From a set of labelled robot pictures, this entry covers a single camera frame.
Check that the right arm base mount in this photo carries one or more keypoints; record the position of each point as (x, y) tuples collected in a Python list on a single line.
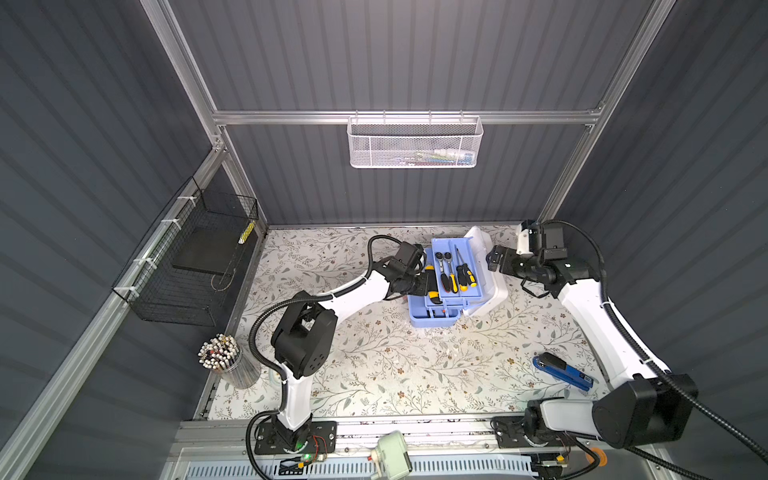
[(514, 432)]

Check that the cup of pencils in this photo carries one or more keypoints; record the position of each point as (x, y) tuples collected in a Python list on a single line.
[(224, 356)]

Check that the yellow black screwdriver short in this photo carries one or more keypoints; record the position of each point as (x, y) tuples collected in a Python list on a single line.
[(451, 274)]

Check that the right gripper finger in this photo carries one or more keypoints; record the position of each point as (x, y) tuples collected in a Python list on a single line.
[(500, 265), (498, 252)]

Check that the white blue tool box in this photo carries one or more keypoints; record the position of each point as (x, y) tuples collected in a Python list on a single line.
[(491, 290)]

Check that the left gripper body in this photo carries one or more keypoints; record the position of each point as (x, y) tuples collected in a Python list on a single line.
[(414, 284)]

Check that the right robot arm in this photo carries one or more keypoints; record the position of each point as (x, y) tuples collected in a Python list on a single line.
[(647, 403)]

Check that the white wire wall basket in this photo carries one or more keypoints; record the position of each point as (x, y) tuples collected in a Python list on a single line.
[(428, 141)]

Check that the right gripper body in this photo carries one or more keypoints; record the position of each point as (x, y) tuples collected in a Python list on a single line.
[(518, 265)]

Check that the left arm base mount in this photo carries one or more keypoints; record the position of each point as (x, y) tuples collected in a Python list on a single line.
[(273, 438)]

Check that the black wire side basket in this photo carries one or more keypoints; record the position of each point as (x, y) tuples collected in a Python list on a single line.
[(194, 267)]

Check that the small yellow black screwdriver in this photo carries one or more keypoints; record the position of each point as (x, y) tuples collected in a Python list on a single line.
[(469, 275)]

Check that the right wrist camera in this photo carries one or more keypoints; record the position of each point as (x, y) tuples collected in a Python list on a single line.
[(527, 238)]

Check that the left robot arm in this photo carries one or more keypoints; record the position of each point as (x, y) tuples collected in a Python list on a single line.
[(293, 337)]

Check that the yellow black utility knife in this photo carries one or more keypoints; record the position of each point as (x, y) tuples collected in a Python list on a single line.
[(432, 285)]

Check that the blue stapler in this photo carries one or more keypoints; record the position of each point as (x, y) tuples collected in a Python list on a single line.
[(561, 370)]

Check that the black ratchet wrench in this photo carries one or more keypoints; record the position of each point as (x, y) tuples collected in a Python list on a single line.
[(444, 278)]

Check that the green white device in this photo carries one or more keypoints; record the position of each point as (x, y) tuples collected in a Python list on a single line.
[(390, 458)]

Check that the black yellow screwdriver long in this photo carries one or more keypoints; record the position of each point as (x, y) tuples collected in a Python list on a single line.
[(461, 271)]

